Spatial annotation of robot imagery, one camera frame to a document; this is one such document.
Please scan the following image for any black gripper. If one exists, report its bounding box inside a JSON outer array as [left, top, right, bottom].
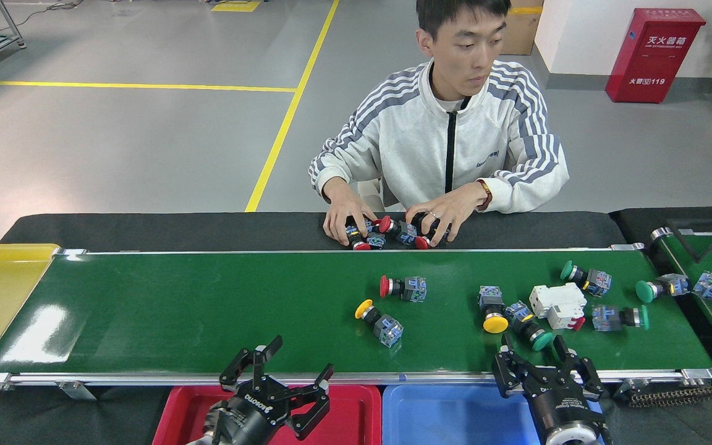
[[215, 336, 335, 445], [492, 334, 604, 433]]

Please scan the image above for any white circuit breaker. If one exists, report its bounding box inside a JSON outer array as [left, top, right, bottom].
[[528, 282, 588, 331]]

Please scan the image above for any long green conveyor belt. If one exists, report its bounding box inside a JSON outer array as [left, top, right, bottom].
[[0, 243, 712, 401]]

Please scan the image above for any red fire extinguisher box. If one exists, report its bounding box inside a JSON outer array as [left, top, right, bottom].
[[605, 7, 707, 104]]

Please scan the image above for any person's right hand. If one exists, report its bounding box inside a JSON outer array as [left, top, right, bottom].
[[322, 178, 380, 247]]

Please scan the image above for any yellow push button switch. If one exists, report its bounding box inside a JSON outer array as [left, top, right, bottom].
[[478, 285, 510, 335], [354, 299, 405, 349]]

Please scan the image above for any black conveyor drive chain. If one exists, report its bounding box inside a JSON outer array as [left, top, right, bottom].
[[614, 377, 712, 409]]

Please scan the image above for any brown cardboard box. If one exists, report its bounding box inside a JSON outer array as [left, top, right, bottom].
[[501, 6, 544, 56]]

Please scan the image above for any red plastic tray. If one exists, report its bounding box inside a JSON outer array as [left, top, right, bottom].
[[152, 383, 383, 445]]

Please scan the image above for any person's left hand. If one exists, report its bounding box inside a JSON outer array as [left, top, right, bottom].
[[405, 180, 489, 248]]

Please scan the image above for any blue plastic tray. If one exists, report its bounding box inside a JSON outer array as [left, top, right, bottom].
[[382, 382, 610, 445]]

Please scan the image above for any person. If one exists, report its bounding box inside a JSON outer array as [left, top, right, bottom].
[[308, 0, 570, 217]]

